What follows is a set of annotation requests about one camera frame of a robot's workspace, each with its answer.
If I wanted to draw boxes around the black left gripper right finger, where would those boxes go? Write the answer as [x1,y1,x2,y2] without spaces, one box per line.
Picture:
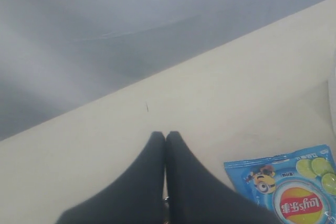
[165,131,280,223]

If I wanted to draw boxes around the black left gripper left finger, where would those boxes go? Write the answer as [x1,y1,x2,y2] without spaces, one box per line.
[57,132,165,223]

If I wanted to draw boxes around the blue snack bag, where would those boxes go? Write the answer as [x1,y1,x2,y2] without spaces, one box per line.
[224,145,335,223]

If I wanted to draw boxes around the white curtain backdrop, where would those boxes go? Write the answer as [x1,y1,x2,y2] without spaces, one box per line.
[1,0,324,139]

